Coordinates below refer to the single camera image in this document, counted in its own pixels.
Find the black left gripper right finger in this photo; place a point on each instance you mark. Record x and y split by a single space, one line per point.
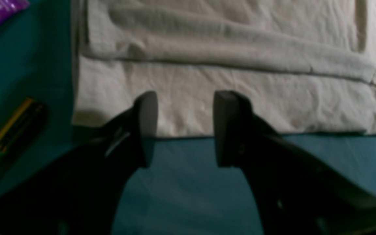
295 193

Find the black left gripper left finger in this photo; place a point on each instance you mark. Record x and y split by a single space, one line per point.
79 192

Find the beige T-shirt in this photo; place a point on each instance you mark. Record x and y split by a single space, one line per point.
306 65

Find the yellow green battery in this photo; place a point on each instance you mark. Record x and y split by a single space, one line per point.
28 116

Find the blue table cloth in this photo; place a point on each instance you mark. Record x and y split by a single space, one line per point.
183 192

